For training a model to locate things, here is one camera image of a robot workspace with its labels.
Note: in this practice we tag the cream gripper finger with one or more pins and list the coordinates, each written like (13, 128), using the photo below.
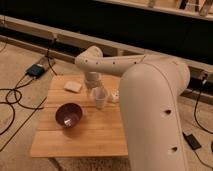
(88, 92)

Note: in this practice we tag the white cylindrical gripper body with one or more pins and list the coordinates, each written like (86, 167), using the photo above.
(92, 79)

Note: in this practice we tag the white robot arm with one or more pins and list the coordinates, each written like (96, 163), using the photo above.
(148, 97)

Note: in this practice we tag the dark purple ceramic bowl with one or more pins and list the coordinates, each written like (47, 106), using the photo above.
(68, 115)

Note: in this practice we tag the white sponge block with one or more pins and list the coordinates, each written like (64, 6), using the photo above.
(73, 86)

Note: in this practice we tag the wooden table board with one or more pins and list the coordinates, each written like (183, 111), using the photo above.
(98, 134)

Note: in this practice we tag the black power adapter box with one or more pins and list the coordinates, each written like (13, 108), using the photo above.
(35, 71)

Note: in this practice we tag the black power brick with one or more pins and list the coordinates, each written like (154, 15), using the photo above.
(192, 141)

